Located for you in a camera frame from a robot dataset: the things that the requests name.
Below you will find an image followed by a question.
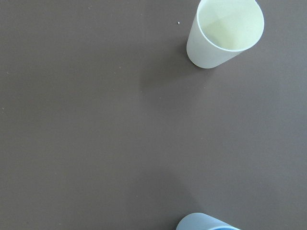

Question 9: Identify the cream plastic cup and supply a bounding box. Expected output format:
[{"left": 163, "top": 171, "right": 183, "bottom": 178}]
[{"left": 186, "top": 0, "right": 265, "bottom": 69}]

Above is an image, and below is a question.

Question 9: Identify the blue plastic cup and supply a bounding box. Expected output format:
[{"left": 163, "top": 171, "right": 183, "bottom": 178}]
[{"left": 176, "top": 213, "right": 239, "bottom": 230}]

